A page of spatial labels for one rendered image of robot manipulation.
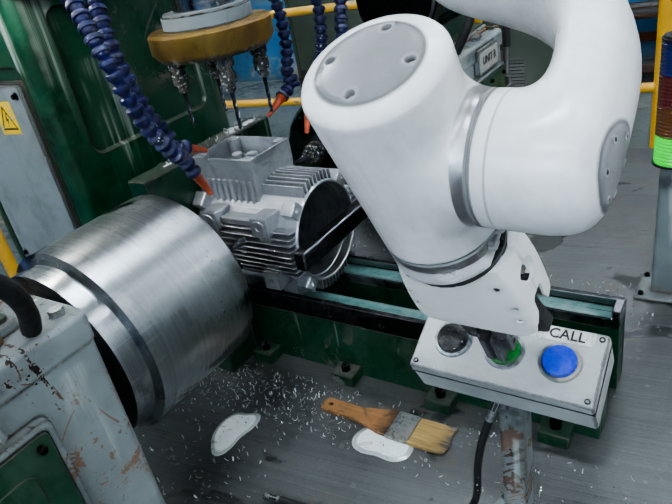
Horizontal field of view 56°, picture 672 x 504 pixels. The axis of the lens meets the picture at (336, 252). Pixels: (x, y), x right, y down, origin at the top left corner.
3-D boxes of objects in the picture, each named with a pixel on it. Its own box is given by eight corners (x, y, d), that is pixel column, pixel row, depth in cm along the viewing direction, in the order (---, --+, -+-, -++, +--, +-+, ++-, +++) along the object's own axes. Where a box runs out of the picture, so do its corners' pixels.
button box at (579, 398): (422, 384, 64) (406, 363, 60) (444, 323, 67) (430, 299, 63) (599, 431, 55) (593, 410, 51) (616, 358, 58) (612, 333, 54)
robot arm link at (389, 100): (533, 168, 40) (406, 158, 46) (489, -4, 31) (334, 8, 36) (492, 278, 37) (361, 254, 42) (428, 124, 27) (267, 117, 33)
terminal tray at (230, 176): (202, 199, 102) (189, 158, 98) (243, 174, 109) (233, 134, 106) (258, 206, 95) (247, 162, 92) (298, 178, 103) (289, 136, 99)
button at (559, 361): (540, 378, 56) (537, 370, 54) (548, 348, 57) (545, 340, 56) (575, 386, 54) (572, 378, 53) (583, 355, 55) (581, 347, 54)
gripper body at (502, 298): (536, 193, 42) (559, 278, 50) (401, 182, 47) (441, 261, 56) (505, 288, 39) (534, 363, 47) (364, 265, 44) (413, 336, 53)
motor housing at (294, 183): (209, 292, 106) (177, 189, 97) (276, 239, 119) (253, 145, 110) (305, 313, 95) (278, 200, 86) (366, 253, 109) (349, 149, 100)
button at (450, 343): (436, 354, 61) (431, 346, 60) (446, 327, 62) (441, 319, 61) (466, 361, 60) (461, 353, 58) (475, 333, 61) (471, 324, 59)
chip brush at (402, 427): (315, 416, 93) (314, 412, 92) (333, 394, 96) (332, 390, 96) (444, 458, 82) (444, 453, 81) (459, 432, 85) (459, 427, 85)
